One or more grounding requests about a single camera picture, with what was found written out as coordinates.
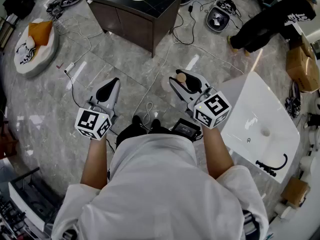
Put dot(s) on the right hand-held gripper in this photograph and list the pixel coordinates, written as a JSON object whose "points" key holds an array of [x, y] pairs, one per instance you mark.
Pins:
{"points": [[212, 109]]}

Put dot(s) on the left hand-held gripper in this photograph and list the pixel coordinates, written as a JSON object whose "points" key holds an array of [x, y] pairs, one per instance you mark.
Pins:
{"points": [[87, 121]]}

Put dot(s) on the person's right forearm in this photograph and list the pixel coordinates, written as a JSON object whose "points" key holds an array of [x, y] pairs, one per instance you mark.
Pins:
{"points": [[217, 154]]}

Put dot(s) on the person's left forearm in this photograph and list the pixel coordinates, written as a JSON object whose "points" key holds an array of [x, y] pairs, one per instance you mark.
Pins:
{"points": [[93, 164]]}

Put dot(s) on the person's black shoe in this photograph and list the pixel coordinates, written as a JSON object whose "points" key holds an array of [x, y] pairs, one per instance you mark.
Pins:
{"points": [[136, 121], [155, 124]]}

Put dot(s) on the black waist display device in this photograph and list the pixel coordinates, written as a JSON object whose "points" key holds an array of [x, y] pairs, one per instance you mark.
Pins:
{"points": [[186, 128]]}

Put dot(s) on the person's black trousers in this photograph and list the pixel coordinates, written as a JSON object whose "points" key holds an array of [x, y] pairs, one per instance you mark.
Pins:
{"points": [[130, 134]]}

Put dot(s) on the white power strip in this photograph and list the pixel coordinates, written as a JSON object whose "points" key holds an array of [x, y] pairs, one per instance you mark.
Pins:
{"points": [[70, 67]]}

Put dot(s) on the white freestanding washbasin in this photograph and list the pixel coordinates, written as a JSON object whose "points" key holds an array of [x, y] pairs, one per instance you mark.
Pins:
{"points": [[257, 114]]}

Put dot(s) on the open grey case with devices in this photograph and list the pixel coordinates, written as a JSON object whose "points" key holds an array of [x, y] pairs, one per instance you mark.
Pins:
{"points": [[218, 19]]}

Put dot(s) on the white round floor seat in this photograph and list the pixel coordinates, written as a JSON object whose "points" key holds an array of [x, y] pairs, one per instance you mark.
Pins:
{"points": [[42, 56]]}

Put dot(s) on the dark brown vanity cabinet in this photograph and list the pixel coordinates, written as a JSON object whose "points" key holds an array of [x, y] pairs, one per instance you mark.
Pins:
{"points": [[135, 24]]}

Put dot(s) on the black power adapter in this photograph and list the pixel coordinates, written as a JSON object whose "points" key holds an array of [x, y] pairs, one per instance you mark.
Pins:
{"points": [[190, 8]]}

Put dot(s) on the zebra striped cushion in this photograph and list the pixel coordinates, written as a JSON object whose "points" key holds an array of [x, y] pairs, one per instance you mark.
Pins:
{"points": [[25, 54]]}

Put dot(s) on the orange cushion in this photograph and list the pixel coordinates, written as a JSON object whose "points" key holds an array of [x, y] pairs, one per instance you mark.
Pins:
{"points": [[40, 32]]}

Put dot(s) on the large cardboard box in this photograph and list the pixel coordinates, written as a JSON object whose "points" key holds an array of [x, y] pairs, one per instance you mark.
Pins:
{"points": [[302, 69]]}

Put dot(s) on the person's white shirt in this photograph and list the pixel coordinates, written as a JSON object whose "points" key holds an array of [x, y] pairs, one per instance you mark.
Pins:
{"points": [[162, 196]]}

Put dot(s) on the curved black washbasin faucet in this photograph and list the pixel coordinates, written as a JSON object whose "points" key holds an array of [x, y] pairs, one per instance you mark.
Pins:
{"points": [[275, 168]]}

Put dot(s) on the black speaker cabinet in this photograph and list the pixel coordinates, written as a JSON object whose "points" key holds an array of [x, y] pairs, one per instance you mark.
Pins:
{"points": [[18, 2]]}

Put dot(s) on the small cardboard box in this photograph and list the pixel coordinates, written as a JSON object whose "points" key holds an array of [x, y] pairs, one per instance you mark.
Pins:
{"points": [[295, 192]]}

